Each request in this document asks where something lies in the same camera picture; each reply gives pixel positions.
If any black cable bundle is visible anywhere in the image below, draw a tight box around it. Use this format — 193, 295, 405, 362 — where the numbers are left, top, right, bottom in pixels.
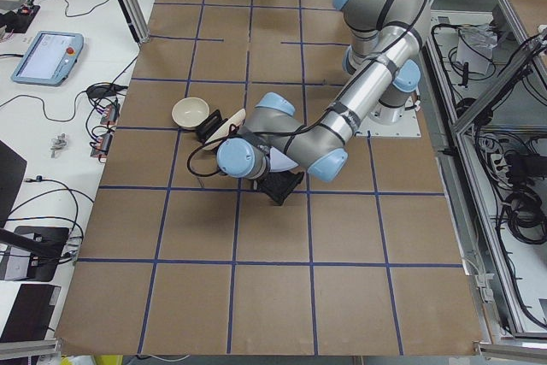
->
495, 133, 547, 246

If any light blue plate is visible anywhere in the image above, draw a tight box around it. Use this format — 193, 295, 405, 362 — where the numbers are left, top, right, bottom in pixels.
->
269, 147, 298, 173

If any black dish rack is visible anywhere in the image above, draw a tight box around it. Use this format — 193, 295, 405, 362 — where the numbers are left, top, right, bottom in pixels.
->
186, 110, 304, 206

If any cream bowl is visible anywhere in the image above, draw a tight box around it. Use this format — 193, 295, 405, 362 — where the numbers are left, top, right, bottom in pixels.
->
171, 97, 210, 130

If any blue teach pendant tablet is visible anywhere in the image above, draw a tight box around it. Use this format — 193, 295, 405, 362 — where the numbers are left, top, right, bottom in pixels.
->
11, 31, 84, 86

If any black monitor stand base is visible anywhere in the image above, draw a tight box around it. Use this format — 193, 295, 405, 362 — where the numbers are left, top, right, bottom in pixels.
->
1, 226, 69, 282

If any cream plate in rack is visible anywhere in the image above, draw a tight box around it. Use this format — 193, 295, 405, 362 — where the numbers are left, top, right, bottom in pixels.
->
203, 109, 246, 150

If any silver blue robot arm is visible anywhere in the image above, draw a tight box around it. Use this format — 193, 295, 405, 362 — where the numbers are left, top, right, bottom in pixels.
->
216, 0, 431, 182

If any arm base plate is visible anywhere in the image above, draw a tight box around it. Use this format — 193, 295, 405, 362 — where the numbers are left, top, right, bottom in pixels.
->
356, 97, 421, 138

